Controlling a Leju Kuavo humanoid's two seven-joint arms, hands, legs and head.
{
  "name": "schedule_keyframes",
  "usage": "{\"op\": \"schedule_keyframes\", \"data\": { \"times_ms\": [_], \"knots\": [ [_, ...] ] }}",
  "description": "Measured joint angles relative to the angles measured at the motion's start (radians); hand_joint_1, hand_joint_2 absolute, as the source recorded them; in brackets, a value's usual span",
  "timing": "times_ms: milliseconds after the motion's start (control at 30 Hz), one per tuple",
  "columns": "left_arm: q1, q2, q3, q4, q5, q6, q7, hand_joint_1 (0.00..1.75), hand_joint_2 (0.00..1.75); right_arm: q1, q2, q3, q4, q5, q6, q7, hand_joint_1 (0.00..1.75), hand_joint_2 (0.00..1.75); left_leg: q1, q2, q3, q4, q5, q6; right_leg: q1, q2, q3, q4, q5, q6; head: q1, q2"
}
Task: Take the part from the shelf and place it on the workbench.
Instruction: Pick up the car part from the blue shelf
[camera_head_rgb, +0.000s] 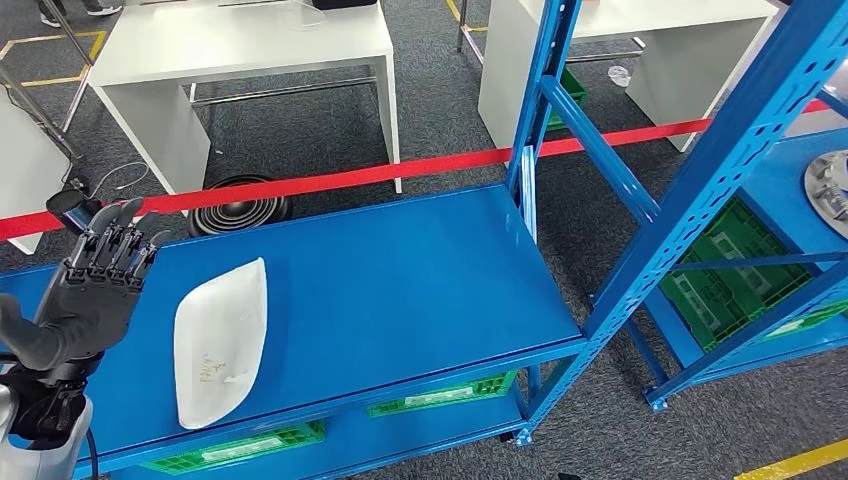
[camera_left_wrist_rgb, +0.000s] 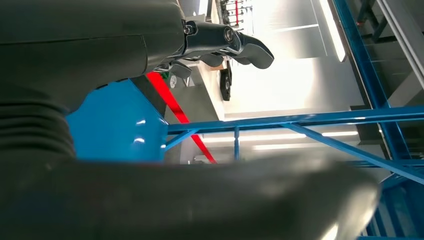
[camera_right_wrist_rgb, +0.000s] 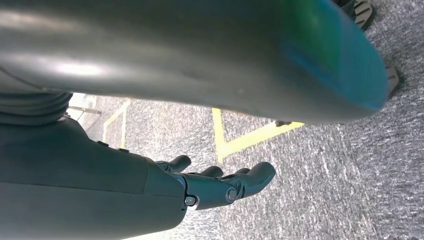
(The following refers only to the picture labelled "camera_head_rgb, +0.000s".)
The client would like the black ribbed round base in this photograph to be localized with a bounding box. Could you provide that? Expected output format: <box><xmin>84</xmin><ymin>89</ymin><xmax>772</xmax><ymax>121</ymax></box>
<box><xmin>186</xmin><ymin>174</ymin><xmax>294</xmax><ymax>238</ymax></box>

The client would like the person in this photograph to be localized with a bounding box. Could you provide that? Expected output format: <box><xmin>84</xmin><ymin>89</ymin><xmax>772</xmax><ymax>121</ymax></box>
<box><xmin>39</xmin><ymin>0</ymin><xmax>124</xmax><ymax>28</ymax></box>

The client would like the red barrier belt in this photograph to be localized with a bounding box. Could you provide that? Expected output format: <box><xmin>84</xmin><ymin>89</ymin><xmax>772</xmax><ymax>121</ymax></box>
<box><xmin>0</xmin><ymin>99</ymin><xmax>833</xmax><ymax>241</ymax></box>

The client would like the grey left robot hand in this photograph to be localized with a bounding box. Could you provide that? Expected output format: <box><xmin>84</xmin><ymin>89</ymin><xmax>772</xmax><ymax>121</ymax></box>
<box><xmin>0</xmin><ymin>197</ymin><xmax>172</xmax><ymax>372</ymax></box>

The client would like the white plastic shell part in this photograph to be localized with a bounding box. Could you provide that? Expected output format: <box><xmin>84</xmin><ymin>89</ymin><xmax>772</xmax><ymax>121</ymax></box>
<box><xmin>173</xmin><ymin>256</ymin><xmax>269</xmax><ymax>431</ymax></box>

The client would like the blue metal shelf rack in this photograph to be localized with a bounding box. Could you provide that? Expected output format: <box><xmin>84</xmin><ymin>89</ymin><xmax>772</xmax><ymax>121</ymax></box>
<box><xmin>0</xmin><ymin>0</ymin><xmax>848</xmax><ymax>480</ymax></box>
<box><xmin>589</xmin><ymin>86</ymin><xmax>848</xmax><ymax>409</ymax></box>

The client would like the white floor cable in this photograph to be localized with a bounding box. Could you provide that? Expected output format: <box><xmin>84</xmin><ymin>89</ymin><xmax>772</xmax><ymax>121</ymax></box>
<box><xmin>89</xmin><ymin>161</ymin><xmax>150</xmax><ymax>199</ymax></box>

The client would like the chrome pole frame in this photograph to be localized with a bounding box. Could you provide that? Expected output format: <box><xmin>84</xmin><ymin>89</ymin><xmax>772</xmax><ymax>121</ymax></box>
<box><xmin>0</xmin><ymin>0</ymin><xmax>94</xmax><ymax>160</ymax></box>

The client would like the black barrier post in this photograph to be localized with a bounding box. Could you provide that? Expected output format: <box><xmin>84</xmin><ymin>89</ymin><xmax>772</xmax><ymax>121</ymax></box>
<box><xmin>44</xmin><ymin>188</ymin><xmax>104</xmax><ymax>236</ymax></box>

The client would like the silver cast metal part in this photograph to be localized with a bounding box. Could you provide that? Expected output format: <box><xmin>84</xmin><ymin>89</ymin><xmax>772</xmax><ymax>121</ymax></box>
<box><xmin>803</xmin><ymin>150</ymin><xmax>848</xmax><ymax>241</ymax></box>

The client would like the green plastic crate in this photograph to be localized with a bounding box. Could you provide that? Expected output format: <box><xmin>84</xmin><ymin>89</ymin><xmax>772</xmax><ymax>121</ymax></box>
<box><xmin>659</xmin><ymin>197</ymin><xmax>848</xmax><ymax>352</ymax></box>
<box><xmin>140</xmin><ymin>420</ymin><xmax>327</xmax><ymax>476</ymax></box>
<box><xmin>367</xmin><ymin>369</ymin><xmax>519</xmax><ymax>419</ymax></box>
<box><xmin>546</xmin><ymin>68</ymin><xmax>589</xmax><ymax>132</ymax></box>

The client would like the white board panel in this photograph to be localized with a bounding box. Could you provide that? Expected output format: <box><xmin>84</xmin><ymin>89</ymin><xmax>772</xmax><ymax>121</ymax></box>
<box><xmin>0</xmin><ymin>89</ymin><xmax>73</xmax><ymax>256</ymax></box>

